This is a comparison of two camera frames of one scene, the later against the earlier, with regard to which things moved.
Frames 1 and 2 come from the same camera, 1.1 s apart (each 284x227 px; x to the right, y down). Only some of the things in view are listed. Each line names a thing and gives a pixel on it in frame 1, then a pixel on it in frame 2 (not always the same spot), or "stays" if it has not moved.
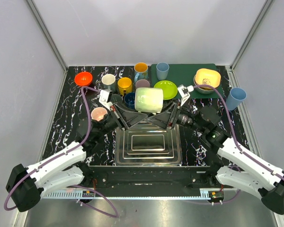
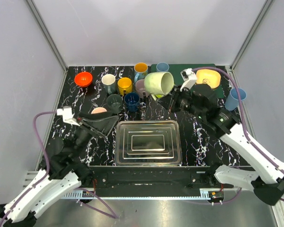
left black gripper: x=119 y=116 -> x=90 y=129
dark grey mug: x=116 y=98 stays
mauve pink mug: x=142 y=83 stays
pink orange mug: x=97 y=113 stays
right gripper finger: x=163 y=119 -> x=166 y=100
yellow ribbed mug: x=125 y=83 stays
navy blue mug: x=129 y=100 stays
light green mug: x=149 y=100 -> x=158 y=83
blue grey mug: x=109 y=80 stays
